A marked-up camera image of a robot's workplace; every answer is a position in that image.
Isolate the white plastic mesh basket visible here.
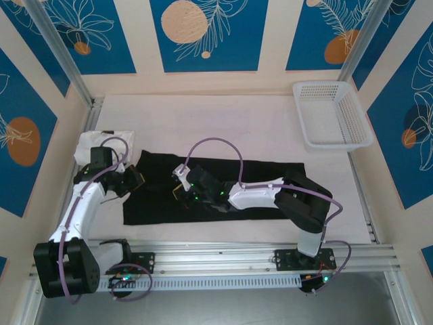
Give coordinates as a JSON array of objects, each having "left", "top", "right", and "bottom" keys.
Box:
[{"left": 292, "top": 80, "right": 375, "bottom": 152}]

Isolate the black t-shirt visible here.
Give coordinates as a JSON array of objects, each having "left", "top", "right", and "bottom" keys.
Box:
[{"left": 122, "top": 150, "right": 307, "bottom": 226}]

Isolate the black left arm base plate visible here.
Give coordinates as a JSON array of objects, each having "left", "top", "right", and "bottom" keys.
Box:
[{"left": 103, "top": 252, "right": 156, "bottom": 275}]

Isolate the small controller board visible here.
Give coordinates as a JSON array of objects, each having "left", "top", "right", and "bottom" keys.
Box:
[
  {"left": 299, "top": 273, "right": 339, "bottom": 294},
  {"left": 108, "top": 274, "right": 138, "bottom": 289}
]

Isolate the folded white t-shirt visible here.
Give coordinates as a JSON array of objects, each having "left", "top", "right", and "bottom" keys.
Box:
[{"left": 73, "top": 130, "right": 136, "bottom": 167}]

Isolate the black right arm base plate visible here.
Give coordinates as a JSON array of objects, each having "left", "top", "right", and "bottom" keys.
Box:
[{"left": 273, "top": 248, "right": 338, "bottom": 272}]

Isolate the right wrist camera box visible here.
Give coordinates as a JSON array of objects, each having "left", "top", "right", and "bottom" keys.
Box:
[{"left": 171, "top": 163, "right": 193, "bottom": 190}]

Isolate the white slotted cable duct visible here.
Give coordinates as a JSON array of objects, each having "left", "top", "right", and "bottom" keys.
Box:
[{"left": 43, "top": 274, "right": 302, "bottom": 293}]

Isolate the aluminium frame post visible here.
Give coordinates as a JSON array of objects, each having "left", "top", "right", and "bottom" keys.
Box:
[
  {"left": 24, "top": 0, "right": 95, "bottom": 106},
  {"left": 339, "top": 0, "right": 395, "bottom": 83}
]

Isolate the long aluminium base rail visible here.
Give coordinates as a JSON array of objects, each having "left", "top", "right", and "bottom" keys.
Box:
[{"left": 28, "top": 240, "right": 402, "bottom": 279}]

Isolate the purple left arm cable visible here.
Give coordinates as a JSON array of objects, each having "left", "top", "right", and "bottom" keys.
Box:
[{"left": 58, "top": 136, "right": 152, "bottom": 305}]

